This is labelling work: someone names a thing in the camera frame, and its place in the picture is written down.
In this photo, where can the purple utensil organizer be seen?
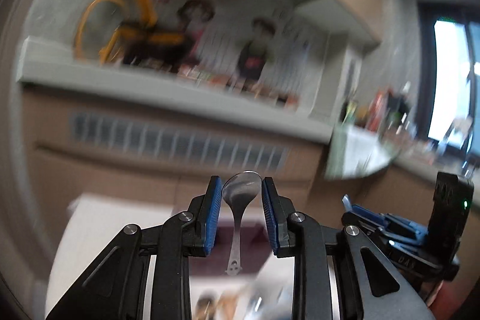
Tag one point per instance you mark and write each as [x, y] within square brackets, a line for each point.
[257, 233]

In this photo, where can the yellow-rimmed glass lid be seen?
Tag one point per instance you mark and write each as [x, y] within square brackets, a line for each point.
[88, 24]

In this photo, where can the grey vent grille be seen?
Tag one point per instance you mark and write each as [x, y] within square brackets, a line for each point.
[176, 143]

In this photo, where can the black grater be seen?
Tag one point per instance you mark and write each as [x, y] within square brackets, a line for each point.
[397, 102]

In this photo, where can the metal spoon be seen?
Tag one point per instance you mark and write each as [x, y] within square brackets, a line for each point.
[240, 192]

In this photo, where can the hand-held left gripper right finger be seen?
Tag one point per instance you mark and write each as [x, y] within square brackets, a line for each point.
[270, 215]

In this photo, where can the grey kitchen countertop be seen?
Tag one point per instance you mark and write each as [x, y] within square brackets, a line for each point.
[150, 95]

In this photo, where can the cartoon wall poster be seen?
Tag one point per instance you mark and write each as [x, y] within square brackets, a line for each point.
[225, 42]

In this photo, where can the green checkered cloth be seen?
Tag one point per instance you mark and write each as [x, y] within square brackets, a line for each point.
[352, 155]

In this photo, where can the dark sauce bottle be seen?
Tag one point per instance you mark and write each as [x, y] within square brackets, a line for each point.
[347, 112]

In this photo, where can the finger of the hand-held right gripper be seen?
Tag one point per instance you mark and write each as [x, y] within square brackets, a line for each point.
[407, 228]
[365, 215]

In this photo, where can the window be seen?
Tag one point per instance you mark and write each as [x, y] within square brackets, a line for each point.
[448, 80]

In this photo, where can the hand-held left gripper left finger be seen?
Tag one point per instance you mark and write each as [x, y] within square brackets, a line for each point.
[213, 215]

